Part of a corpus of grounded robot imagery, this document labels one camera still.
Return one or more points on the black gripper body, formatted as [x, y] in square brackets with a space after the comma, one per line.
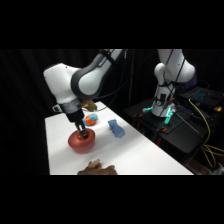
[75, 117]

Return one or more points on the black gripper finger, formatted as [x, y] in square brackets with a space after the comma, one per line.
[84, 132]
[78, 128]

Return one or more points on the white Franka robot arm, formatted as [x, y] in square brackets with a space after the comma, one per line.
[90, 78]

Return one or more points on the pink bowl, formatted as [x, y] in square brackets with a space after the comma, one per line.
[81, 145]

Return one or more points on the blue orange turtle plush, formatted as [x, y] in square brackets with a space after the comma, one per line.
[90, 119]

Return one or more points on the tan plush toy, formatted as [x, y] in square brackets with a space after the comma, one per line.
[90, 106]

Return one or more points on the brown plush toy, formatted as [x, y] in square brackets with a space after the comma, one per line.
[98, 170]

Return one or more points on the black robot stand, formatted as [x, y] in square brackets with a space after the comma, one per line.
[180, 133]

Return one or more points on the black laptop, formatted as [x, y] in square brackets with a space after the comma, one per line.
[203, 95]

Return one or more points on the small yellow object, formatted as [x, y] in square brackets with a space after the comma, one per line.
[218, 108]

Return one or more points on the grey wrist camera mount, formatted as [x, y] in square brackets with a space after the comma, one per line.
[68, 106]

